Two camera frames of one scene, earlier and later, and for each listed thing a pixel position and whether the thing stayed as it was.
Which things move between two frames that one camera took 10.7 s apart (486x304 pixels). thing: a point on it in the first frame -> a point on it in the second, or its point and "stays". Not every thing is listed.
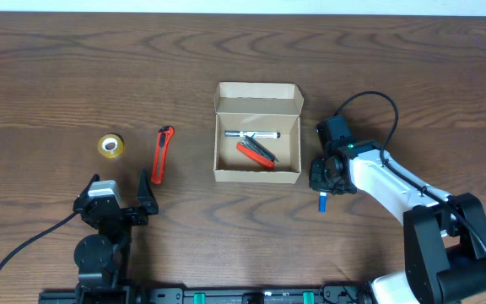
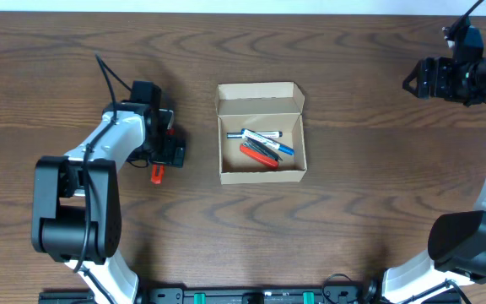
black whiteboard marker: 257,134 stays
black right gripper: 312,168 -> 443,86
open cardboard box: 257,106 stays
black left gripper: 148,202 -> 169,157
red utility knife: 164,138 stays
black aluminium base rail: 215,295 stays
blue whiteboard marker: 322,202 -> 267,141
